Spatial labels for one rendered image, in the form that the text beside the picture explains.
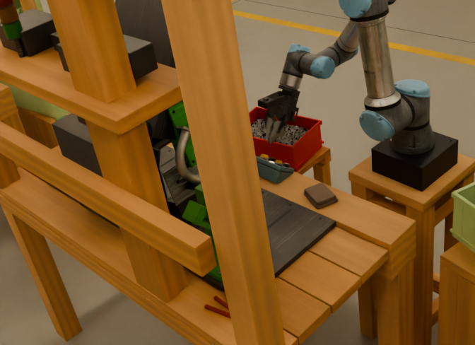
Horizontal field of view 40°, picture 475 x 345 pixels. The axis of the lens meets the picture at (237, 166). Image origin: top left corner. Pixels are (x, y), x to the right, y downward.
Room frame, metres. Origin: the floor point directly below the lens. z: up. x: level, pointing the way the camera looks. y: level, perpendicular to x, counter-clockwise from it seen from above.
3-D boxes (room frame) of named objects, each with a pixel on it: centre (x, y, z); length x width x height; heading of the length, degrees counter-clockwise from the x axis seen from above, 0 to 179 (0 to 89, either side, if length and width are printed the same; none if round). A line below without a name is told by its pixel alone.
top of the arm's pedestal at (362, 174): (1.87, -0.61, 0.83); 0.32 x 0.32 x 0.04; 36
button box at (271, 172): (1.91, -0.11, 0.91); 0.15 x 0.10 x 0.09; 40
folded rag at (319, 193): (1.71, -0.25, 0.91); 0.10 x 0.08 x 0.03; 16
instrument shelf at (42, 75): (1.70, 0.44, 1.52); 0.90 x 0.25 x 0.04; 40
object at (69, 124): (1.86, 0.41, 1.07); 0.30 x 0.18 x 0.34; 40
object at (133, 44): (1.50, 0.22, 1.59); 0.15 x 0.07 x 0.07; 40
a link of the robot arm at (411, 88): (1.86, -0.61, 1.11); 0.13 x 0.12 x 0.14; 125
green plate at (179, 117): (1.85, 0.14, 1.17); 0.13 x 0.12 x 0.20; 40
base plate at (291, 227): (1.87, 0.24, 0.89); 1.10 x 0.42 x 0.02; 40
